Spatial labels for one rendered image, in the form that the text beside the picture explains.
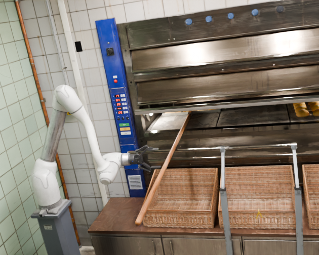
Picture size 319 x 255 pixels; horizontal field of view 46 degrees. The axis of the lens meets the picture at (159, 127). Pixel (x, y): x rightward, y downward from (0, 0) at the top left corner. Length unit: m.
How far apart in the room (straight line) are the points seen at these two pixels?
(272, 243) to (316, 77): 1.23
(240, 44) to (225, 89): 0.36
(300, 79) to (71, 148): 2.03
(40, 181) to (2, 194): 0.54
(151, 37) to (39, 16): 0.96
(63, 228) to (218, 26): 1.81
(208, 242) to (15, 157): 1.63
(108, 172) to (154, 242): 0.76
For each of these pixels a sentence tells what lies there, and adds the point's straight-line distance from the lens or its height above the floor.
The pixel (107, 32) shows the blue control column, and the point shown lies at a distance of 3.05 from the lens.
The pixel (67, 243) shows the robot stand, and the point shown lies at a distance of 2.75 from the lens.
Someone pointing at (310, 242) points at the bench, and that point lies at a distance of 2.87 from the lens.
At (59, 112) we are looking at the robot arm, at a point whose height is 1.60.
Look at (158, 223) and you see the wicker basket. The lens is 2.97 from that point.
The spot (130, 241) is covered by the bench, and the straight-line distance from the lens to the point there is 3.08.
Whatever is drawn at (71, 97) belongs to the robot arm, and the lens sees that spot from 2.50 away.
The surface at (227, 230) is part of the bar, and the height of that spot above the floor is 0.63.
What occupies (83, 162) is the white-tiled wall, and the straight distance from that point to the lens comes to 3.53.
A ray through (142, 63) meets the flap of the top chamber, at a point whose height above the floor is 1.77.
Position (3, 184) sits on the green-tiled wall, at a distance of 3.06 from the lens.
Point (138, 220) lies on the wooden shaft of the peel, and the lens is 1.93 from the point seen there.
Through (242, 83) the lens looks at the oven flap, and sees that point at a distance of 2.94.
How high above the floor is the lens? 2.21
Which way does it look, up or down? 18 degrees down
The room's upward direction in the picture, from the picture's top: 9 degrees counter-clockwise
